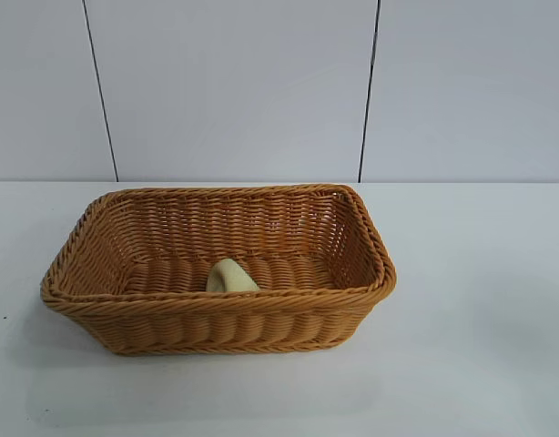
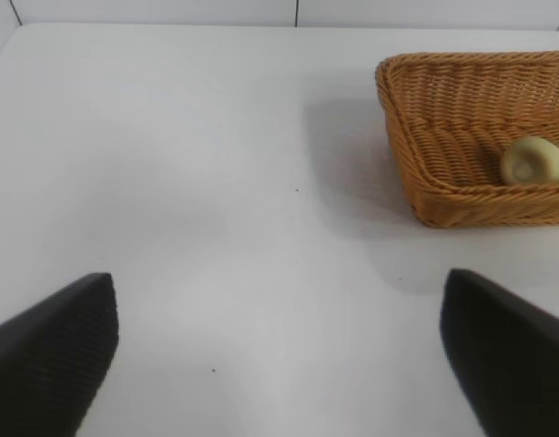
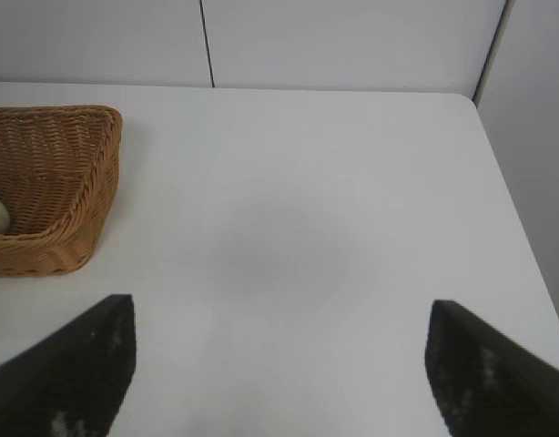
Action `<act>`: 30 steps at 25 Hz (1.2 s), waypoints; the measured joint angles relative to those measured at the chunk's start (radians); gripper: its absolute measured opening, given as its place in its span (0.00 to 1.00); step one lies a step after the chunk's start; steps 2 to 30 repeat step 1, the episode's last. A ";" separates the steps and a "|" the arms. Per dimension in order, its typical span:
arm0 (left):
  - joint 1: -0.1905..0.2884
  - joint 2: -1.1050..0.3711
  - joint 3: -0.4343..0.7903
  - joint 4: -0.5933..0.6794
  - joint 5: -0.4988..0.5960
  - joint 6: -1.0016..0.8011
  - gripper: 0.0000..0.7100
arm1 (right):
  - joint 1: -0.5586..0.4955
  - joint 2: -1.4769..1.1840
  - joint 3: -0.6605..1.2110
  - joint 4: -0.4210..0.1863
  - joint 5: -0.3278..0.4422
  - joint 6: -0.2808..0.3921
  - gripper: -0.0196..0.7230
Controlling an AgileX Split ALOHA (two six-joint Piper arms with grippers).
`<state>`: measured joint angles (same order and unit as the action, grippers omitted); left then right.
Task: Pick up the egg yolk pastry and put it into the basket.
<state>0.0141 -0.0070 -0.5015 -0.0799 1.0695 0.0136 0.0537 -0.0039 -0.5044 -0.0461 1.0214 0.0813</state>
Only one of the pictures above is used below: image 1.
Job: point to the pale yellow egg yolk pastry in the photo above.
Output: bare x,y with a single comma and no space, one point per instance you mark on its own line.
233,278

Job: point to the woven tan wicker basket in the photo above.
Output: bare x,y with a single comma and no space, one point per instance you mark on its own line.
216,328

